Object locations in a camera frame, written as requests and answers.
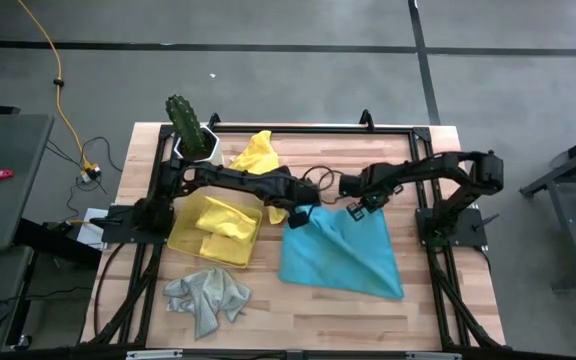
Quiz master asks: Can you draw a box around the teal microfiber towel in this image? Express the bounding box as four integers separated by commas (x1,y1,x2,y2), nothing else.
278,204,405,301

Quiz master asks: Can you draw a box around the grey microfiber towel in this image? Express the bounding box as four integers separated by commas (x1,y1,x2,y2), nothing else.
162,267,253,341

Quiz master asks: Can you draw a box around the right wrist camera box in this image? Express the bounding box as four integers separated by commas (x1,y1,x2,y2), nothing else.
338,173,365,198

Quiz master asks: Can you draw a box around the silver frame bracket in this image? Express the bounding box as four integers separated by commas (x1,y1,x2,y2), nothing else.
126,349,183,360
406,352,462,360

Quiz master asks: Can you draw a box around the yellow translucent plastic bin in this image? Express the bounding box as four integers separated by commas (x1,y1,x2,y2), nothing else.
166,192,264,270

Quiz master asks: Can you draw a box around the yellow microfiber towel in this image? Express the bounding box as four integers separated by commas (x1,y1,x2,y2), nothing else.
195,196,259,245
230,130,289,225

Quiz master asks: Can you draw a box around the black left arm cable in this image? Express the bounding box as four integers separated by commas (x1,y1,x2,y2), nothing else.
300,165,344,205

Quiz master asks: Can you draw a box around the white plant pot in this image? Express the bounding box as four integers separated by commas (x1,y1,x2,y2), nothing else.
172,125,221,164

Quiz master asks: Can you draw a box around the yellow cable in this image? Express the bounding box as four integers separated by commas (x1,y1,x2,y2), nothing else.
16,0,100,174

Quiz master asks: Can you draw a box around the green cactus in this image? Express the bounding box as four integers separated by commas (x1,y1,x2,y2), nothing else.
165,94,208,155

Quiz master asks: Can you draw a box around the white paper sheet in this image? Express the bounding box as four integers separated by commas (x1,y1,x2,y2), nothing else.
70,207,108,250

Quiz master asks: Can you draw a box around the grey side table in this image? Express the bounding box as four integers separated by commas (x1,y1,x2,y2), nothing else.
0,113,55,251

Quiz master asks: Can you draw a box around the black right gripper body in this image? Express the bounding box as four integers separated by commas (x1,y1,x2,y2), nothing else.
362,167,402,201

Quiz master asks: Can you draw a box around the black metal stand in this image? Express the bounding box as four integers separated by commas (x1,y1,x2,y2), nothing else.
520,124,576,291

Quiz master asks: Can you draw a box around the black aluminium table frame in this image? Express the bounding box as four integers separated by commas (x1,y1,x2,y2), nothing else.
81,109,507,351

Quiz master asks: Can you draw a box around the black floor cable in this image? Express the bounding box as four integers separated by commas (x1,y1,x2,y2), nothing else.
45,134,124,221

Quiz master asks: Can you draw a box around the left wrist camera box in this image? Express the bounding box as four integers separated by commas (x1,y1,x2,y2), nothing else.
295,185,323,208

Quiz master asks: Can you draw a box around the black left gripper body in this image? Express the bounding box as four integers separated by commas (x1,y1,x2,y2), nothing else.
263,172,302,207

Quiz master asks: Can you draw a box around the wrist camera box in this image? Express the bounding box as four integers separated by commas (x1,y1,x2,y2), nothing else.
295,185,323,208
338,173,365,198

